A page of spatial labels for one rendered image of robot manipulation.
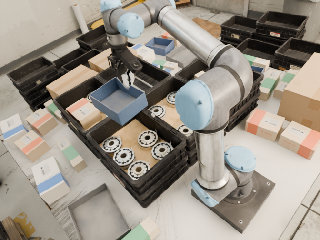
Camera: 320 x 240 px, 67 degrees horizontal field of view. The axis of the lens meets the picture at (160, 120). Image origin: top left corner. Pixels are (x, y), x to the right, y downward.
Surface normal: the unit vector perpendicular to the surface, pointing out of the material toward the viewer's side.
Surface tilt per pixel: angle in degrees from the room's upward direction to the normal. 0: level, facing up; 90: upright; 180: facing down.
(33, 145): 0
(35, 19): 90
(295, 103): 90
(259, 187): 4
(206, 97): 40
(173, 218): 0
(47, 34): 90
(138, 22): 89
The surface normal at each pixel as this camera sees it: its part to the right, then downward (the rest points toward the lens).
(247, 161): -0.01, -0.71
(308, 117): -0.67, 0.59
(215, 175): 0.11, 0.66
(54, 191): 0.54, 0.54
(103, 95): 0.71, 0.42
